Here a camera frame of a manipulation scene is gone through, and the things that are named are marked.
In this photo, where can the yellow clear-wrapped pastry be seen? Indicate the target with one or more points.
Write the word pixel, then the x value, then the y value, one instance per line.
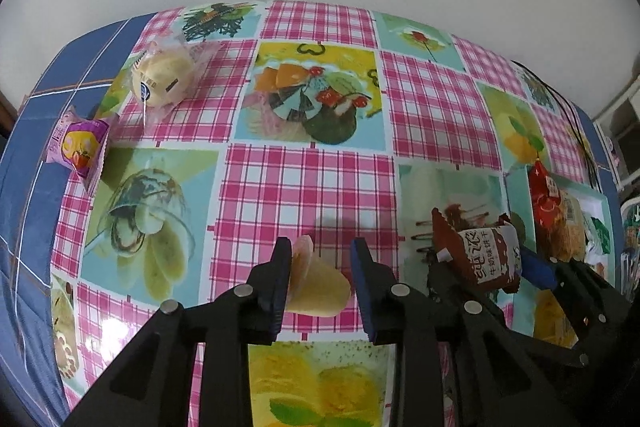
pixel 316 288

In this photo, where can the yellow snack packet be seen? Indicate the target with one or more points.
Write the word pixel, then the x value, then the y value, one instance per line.
pixel 551 323

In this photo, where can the silver green snack packet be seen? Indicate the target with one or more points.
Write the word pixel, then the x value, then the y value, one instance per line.
pixel 598 240

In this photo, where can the dark red biscuit packet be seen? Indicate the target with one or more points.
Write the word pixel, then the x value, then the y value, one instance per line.
pixel 487 258

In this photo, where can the red chip snack bag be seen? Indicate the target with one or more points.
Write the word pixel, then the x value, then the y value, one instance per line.
pixel 547 207

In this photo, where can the purple small candy packet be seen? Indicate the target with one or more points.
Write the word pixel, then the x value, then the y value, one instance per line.
pixel 80 144

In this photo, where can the patchwork plaid tablecloth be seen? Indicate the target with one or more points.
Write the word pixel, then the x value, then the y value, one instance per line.
pixel 309 119

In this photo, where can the white shelf unit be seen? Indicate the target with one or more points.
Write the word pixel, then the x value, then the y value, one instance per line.
pixel 618 128

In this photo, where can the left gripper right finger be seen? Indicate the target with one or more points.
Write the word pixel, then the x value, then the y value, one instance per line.
pixel 396 314

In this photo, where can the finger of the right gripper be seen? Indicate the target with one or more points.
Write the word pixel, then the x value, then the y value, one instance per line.
pixel 565 286
pixel 496 383

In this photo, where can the teal-rimmed white tray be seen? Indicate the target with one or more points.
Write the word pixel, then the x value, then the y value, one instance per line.
pixel 519 308

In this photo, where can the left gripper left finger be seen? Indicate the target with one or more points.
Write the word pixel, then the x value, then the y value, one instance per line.
pixel 149 383

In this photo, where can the small clear-wrapped cookie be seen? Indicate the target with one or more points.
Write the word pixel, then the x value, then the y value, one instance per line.
pixel 569 238

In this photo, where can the round bun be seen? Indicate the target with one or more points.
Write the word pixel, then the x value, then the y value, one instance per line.
pixel 164 75

